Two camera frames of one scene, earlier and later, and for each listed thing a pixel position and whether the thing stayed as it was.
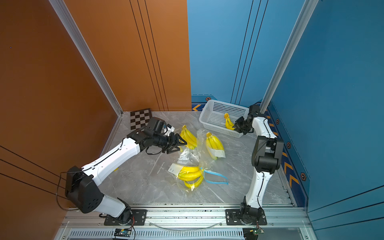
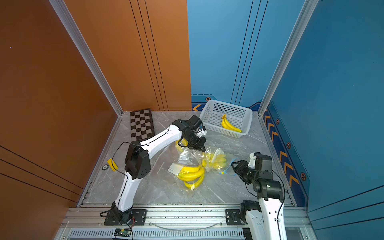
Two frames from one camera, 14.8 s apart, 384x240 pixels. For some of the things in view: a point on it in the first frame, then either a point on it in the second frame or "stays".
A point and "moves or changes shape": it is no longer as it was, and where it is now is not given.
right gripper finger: [237, 127] -> [241, 165]
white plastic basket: [212, 117] stays
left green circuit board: [124, 232] stays
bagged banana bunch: [214, 146] -> [215, 159]
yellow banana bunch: [229, 124] moves or changes shape
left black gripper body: [165, 142] -> [196, 142]
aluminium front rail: [183, 220] stays
